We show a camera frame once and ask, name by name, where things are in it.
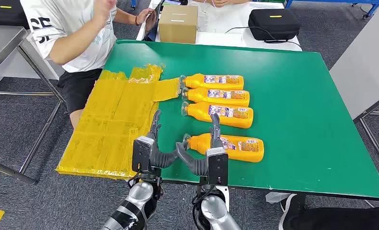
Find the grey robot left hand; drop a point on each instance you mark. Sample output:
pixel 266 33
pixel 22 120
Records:
pixel 156 127

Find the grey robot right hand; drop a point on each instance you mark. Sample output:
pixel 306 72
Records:
pixel 215 130

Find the orange detergent bottle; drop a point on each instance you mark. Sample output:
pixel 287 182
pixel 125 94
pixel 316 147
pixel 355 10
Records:
pixel 221 101
pixel 246 154
pixel 202 114
pixel 214 85

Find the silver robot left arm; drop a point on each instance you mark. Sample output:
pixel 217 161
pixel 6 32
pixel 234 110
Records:
pixel 138 193

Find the yellow taped mat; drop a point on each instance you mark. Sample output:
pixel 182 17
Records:
pixel 106 127

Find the white table leg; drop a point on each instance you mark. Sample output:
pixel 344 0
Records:
pixel 275 197

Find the dark tablet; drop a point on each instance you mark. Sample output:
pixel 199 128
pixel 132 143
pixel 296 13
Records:
pixel 153 31

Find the brown cardboard box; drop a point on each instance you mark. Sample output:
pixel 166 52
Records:
pixel 178 25

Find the black zip case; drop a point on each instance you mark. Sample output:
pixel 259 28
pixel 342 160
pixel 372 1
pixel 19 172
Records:
pixel 273 25
pixel 5 14

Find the person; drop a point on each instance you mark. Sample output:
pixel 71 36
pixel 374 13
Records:
pixel 224 2
pixel 75 31

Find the dark electronic device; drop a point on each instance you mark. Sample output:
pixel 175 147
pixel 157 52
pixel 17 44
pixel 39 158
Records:
pixel 173 2

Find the person's leg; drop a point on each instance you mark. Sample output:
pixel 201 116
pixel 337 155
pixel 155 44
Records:
pixel 335 219

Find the grey table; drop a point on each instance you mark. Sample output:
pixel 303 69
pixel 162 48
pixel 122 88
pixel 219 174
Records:
pixel 364 63

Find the steel table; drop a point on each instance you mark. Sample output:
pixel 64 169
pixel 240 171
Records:
pixel 2 41

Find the blue metal rack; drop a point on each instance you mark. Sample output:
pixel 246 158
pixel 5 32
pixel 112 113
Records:
pixel 376 7

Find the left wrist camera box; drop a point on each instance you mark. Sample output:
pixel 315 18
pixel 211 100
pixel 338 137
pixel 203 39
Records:
pixel 142 155

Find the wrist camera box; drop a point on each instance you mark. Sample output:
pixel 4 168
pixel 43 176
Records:
pixel 142 155
pixel 217 166

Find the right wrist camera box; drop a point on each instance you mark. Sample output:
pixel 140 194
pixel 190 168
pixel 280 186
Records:
pixel 217 166

